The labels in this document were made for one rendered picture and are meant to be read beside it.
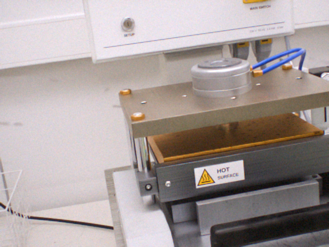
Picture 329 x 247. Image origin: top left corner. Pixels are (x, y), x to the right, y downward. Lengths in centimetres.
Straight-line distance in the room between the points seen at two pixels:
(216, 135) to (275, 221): 17
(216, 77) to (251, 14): 20
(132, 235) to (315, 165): 24
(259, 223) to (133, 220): 15
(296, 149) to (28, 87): 77
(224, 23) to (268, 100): 23
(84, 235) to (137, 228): 57
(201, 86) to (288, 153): 14
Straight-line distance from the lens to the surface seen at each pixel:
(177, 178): 61
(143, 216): 61
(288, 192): 63
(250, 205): 62
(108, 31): 79
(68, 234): 117
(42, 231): 121
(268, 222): 56
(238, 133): 68
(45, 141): 128
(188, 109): 62
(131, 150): 77
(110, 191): 88
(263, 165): 63
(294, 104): 64
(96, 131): 127
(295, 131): 67
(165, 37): 80
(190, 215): 65
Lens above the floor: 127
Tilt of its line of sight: 16 degrees down
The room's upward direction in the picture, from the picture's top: 7 degrees counter-clockwise
